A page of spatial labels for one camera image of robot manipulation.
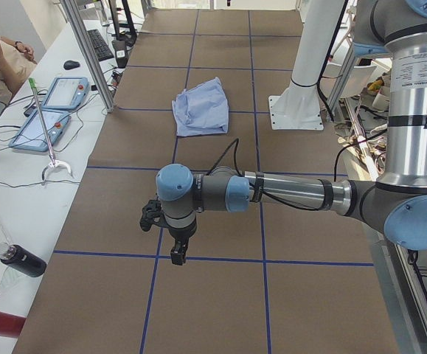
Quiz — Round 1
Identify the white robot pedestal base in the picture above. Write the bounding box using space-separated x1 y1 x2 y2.
268 0 347 131

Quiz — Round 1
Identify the blue teach pendant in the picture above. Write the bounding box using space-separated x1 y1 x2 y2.
42 77 90 111
9 109 71 152

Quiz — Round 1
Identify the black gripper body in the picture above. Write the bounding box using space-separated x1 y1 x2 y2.
139 200 197 247

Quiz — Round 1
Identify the upper blue teach pendant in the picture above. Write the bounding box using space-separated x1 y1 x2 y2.
42 77 90 111

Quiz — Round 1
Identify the reacher grabber stick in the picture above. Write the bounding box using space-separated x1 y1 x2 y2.
28 77 73 184

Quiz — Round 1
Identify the black keyboard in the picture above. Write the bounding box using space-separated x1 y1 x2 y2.
87 29 114 62

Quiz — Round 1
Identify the black water bottle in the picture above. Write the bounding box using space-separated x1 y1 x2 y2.
0 243 46 277

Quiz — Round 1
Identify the aluminium frame post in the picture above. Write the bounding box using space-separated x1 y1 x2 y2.
60 0 114 113

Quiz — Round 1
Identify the blue striped button shirt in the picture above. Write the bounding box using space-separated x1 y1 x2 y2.
172 77 229 137

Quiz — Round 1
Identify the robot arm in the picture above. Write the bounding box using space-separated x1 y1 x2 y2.
140 1 427 265

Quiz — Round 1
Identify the lower blue teach pendant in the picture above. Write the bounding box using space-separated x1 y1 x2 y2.
9 109 71 152

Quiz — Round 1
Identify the black computer mouse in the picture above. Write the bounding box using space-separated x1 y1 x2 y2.
63 60 80 70

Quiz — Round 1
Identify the person in beige shirt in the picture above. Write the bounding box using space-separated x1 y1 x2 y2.
0 37 37 105

